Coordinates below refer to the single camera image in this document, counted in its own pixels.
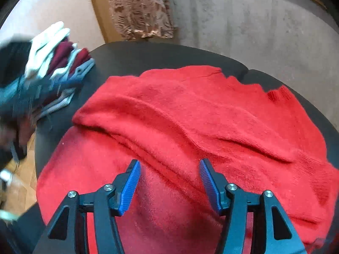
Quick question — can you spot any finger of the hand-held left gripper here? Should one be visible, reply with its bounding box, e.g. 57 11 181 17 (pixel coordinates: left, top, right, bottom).
51 58 96 91

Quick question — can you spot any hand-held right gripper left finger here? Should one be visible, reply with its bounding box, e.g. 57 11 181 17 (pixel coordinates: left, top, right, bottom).
33 159 141 254

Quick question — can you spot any grey folded garment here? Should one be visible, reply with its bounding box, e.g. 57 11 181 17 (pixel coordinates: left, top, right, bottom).
32 88 78 122

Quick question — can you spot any black leather sofa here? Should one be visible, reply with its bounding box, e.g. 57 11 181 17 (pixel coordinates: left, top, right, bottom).
16 42 339 254

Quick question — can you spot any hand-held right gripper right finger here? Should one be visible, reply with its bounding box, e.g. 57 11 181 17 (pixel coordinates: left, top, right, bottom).
199 158 308 254

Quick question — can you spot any brown patterned curtain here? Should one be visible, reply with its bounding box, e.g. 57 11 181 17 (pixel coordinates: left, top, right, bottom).
106 0 176 39

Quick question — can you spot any wooden door frame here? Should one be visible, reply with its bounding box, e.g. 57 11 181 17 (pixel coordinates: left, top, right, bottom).
86 0 117 43

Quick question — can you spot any red knit sweater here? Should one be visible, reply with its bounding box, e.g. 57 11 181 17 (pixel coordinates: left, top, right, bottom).
36 66 339 254

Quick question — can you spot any grey rug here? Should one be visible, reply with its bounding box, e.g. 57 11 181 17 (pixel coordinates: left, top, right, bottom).
169 0 339 127

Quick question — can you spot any maroon folded garment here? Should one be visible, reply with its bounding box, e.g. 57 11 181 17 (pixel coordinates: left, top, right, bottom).
48 41 91 75

